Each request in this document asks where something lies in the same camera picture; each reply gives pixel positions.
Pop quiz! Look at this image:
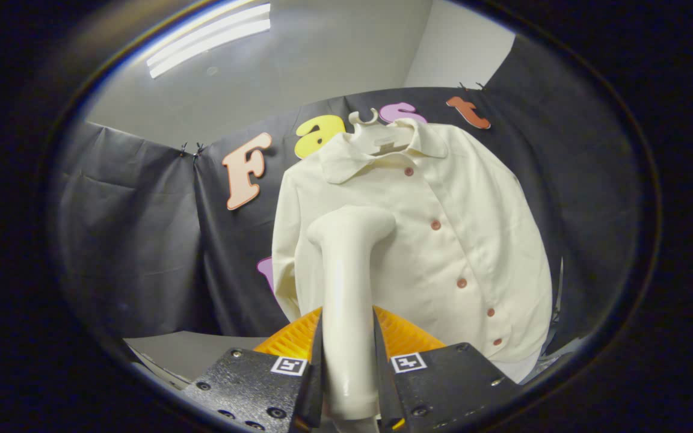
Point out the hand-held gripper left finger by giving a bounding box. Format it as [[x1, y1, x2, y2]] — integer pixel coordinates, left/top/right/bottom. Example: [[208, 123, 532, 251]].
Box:
[[181, 307, 324, 433]]

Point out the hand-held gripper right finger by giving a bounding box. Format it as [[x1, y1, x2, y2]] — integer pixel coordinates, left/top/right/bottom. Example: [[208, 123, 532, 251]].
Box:
[[373, 306, 522, 432]]

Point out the white garment steamer head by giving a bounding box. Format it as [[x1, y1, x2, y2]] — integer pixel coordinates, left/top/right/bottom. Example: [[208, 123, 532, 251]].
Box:
[[306, 206, 397, 433]]

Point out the cream button shirt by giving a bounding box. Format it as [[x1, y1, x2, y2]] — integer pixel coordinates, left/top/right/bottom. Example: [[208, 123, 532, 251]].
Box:
[[271, 117, 553, 384]]

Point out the white clothes hanger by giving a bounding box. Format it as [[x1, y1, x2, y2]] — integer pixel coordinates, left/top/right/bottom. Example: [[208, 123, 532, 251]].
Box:
[[348, 108, 413, 157]]

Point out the grey cabinet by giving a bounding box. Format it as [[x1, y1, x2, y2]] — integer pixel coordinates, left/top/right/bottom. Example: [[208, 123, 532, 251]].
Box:
[[123, 331, 266, 390]]

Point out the thin stand pole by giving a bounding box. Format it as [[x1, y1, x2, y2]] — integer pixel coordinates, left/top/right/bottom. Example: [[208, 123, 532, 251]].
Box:
[[554, 257, 565, 313]]

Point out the black backdrop cloth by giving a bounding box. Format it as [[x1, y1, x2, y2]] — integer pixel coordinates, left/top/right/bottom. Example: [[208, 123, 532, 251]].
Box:
[[52, 35, 645, 355]]

